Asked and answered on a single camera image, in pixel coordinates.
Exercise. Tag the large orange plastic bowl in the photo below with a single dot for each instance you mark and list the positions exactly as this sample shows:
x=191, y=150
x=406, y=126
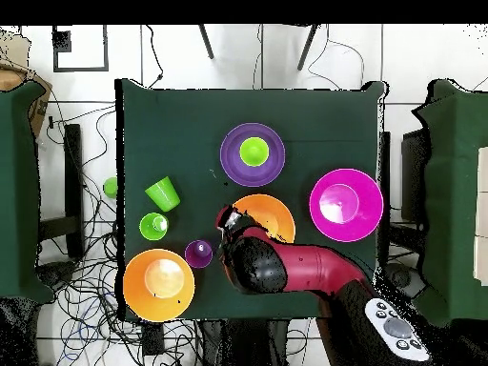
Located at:
x=160, y=307
x=274, y=213

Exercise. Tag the purple plastic bowl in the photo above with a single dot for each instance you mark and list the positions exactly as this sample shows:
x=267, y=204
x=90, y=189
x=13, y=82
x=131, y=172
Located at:
x=232, y=167

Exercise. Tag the green plastic cup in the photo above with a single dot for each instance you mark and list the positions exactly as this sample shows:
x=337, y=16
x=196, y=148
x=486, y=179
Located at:
x=254, y=151
x=164, y=194
x=148, y=228

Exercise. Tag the small green plastic bowl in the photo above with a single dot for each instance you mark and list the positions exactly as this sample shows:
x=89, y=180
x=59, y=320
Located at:
x=111, y=188

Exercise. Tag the large pink plastic bowl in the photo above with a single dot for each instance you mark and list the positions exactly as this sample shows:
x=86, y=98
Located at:
x=346, y=228

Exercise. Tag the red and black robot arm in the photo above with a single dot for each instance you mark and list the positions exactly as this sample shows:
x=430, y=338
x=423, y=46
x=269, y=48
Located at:
x=316, y=267

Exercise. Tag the purple plastic cup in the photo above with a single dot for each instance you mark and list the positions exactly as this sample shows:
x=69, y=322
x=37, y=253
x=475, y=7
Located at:
x=198, y=256

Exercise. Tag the dark green table cloth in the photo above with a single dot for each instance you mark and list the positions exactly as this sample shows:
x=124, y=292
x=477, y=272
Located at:
x=171, y=114

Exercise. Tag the black floor power box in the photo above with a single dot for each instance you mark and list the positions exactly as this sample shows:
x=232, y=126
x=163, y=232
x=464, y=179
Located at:
x=153, y=339

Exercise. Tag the black stand bar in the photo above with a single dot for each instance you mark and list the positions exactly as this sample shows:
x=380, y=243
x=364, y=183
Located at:
x=74, y=171
x=385, y=152

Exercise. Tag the black tripod leg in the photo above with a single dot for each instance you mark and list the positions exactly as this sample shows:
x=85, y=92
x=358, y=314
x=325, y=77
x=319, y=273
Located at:
x=308, y=47
x=206, y=42

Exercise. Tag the grey round stand base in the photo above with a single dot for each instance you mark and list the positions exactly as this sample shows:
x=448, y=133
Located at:
x=404, y=276

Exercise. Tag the black equipment box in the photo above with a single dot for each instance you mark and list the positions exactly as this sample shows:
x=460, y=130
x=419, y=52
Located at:
x=413, y=171

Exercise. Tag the green side table cloth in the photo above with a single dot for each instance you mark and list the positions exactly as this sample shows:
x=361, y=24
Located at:
x=453, y=190
x=19, y=190

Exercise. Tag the brown cardboard box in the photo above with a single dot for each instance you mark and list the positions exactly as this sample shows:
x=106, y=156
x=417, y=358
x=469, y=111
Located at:
x=40, y=110

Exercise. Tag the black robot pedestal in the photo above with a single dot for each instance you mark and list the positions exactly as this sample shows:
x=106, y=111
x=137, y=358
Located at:
x=244, y=343

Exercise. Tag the black square floor frame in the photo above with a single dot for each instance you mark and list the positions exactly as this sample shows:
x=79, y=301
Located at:
x=81, y=69

